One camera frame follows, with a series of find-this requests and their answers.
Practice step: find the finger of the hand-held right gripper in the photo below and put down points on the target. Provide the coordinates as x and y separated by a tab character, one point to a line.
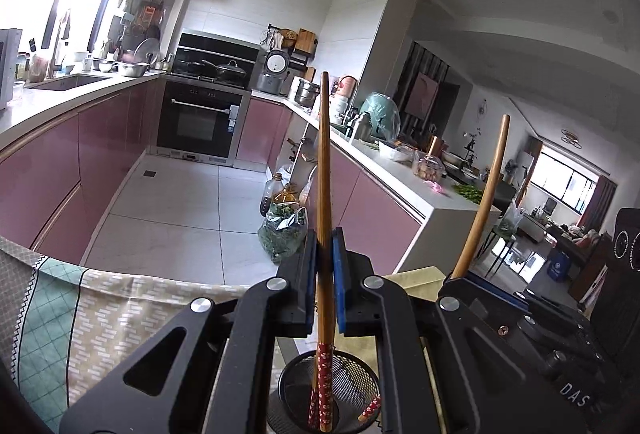
487	306
495	289

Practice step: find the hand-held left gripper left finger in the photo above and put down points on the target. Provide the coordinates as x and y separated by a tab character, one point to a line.
311	264

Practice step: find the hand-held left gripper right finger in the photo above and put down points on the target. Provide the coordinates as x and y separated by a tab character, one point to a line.
341	274

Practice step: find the red-tipped wooden chopstick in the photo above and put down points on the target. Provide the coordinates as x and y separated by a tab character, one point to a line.
325	164
492	174
314	394

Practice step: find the black mesh utensil holder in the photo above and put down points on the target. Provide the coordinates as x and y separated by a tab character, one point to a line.
297	379

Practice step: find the plastic bag of greens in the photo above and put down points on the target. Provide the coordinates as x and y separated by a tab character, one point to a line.
282	234

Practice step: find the blue bin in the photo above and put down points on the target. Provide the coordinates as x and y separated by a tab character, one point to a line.
557	265

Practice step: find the green plastic bag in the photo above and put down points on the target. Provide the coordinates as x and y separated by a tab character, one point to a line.
509	220

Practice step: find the yellow oil bottle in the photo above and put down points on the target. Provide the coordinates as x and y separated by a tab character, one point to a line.
289	196

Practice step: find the dark sauce bottle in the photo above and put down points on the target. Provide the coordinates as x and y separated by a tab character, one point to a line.
269	199

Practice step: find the green vegetables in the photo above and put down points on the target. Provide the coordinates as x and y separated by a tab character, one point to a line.
467	193

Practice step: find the living room window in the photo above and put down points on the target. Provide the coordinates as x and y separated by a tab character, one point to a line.
562	181

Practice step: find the dark red curtain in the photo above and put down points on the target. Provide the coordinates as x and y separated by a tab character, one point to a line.
600	201

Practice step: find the clear food container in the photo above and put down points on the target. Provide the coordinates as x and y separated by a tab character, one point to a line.
428	168

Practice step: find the pink base cabinet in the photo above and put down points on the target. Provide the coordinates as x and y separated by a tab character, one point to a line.
75	154
265	134

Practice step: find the steel vacuum flask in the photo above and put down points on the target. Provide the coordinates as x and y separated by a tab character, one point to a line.
362	127

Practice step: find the mint green appliance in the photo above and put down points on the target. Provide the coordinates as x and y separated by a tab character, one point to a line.
380	114

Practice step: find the steel stock pot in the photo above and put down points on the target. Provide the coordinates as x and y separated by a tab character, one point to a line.
306	93

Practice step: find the black built-in oven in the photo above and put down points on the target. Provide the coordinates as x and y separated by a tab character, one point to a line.
200	124

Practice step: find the pink kettle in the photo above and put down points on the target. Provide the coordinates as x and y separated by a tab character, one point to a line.
346	88

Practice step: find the patterned beige green tablecloth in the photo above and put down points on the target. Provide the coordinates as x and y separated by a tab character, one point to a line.
125	314

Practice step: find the white rice cooker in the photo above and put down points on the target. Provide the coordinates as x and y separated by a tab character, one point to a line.
274	74

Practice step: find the black wok with lid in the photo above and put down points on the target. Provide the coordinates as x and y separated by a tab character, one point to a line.
231	73

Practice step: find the wooden cutting boards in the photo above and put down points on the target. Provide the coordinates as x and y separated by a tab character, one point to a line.
306	39

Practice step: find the black frying pan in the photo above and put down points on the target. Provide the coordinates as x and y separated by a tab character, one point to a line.
190	67

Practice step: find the black range hood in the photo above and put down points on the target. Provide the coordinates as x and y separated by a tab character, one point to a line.
220	42

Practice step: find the steel mixing bowl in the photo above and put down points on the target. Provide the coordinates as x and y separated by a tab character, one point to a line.
132	68

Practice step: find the steel pot lid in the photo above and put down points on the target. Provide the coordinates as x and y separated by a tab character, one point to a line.
147	50

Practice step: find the white microwave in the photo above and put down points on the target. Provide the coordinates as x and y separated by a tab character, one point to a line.
9	69

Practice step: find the pink wall picture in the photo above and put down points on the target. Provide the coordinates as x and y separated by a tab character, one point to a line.
421	93

